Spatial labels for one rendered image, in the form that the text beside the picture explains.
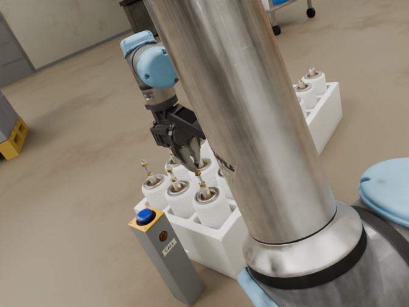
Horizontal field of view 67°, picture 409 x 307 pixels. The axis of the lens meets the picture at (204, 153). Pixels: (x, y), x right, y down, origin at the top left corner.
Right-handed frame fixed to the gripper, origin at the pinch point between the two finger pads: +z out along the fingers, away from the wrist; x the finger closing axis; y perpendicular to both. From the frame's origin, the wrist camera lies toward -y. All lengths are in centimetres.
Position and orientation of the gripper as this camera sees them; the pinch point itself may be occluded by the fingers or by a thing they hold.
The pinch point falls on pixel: (196, 167)
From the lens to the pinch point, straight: 82.1
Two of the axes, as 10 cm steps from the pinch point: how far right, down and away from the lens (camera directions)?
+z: 3.2, 8.1, 4.9
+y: -7.5, -0.9, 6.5
